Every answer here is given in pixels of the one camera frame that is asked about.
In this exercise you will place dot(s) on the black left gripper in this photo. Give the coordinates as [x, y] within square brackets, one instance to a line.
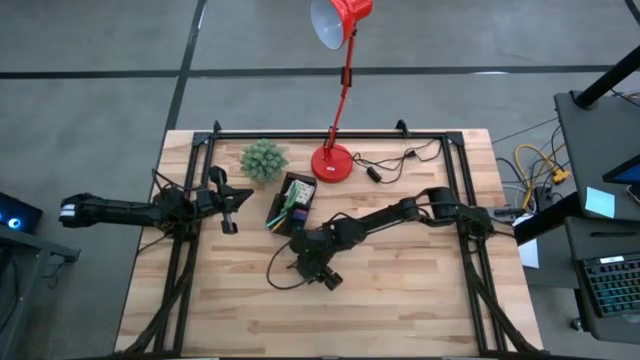
[212, 202]

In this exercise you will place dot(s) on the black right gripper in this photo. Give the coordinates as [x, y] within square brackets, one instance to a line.
[310, 255]

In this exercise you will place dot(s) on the purple eraser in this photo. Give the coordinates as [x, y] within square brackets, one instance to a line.
[300, 216]

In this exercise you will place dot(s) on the teal pencil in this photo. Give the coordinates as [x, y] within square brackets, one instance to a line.
[276, 221]

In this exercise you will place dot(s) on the green white patterned note pad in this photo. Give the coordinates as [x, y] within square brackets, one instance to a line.
[303, 192]

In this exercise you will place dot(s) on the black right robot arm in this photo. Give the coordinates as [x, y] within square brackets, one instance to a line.
[380, 220]

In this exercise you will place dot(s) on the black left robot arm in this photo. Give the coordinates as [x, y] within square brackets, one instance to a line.
[125, 212]

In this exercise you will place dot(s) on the black mesh desk organizer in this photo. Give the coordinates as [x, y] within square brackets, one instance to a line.
[281, 190]

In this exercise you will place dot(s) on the green artificial plant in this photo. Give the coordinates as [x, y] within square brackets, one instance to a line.
[263, 161]

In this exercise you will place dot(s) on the red desk lamp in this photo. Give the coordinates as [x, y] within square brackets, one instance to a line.
[331, 167]

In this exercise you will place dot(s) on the grey equipment cart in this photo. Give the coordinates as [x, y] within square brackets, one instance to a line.
[40, 244]

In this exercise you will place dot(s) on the white paper sheet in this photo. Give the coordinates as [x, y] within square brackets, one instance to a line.
[529, 255]

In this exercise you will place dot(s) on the black computer with blue light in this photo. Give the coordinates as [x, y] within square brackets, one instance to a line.
[20, 215]

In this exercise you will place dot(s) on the black caster wheel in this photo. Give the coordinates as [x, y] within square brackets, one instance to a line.
[576, 324]

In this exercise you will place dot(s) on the light blue sticky note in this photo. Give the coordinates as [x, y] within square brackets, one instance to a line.
[600, 202]

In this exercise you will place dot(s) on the dark grey side desk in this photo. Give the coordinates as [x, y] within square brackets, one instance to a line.
[590, 145]

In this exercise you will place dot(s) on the dark grey laptop desk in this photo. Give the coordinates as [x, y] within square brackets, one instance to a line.
[615, 245]

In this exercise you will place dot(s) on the laptop with rainbow keyboard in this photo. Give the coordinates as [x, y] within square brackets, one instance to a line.
[615, 285]

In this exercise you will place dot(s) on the tablet with blue screen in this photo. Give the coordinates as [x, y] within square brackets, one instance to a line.
[627, 175]

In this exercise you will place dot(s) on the smartphone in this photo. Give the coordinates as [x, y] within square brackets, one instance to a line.
[635, 192]

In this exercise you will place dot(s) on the black stand pole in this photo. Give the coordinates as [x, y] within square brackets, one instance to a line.
[605, 80]

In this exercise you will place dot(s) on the black metal table frame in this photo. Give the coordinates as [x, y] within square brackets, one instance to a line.
[275, 135]

